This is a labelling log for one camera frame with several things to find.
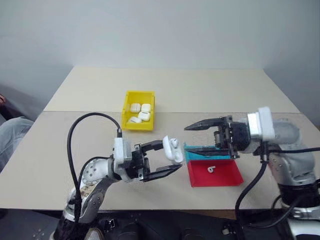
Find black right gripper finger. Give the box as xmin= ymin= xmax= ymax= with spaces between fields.
xmin=186 ymin=147 xmax=231 ymax=156
xmin=184 ymin=117 xmax=224 ymax=132

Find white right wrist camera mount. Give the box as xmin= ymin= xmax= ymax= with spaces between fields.
xmin=246 ymin=106 xmax=276 ymax=142

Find white and brown shoe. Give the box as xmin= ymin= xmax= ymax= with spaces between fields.
xmin=85 ymin=226 xmax=105 ymax=240

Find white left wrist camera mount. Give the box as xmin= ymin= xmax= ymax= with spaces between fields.
xmin=112 ymin=136 xmax=135 ymax=173

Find red plastic tray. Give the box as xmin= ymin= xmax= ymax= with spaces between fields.
xmin=186 ymin=159 xmax=245 ymax=188

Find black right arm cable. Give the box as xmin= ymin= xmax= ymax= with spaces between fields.
xmin=234 ymin=141 xmax=320 ymax=229

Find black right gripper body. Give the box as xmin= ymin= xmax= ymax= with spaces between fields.
xmin=213 ymin=115 xmax=251 ymax=160

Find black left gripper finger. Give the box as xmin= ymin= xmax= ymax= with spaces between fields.
xmin=143 ymin=164 xmax=184 ymax=182
xmin=139 ymin=139 xmax=166 ymax=155

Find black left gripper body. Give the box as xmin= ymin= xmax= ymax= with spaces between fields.
xmin=123 ymin=143 xmax=151 ymax=183

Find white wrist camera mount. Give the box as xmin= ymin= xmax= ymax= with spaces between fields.
xmin=246 ymin=106 xmax=276 ymax=142
xmin=112 ymin=136 xmax=135 ymax=173

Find teal plastic tray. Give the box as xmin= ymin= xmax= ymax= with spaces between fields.
xmin=183 ymin=141 xmax=232 ymax=163

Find yellow plastic bin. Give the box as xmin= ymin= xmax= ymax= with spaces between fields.
xmin=120 ymin=90 xmax=156 ymax=132

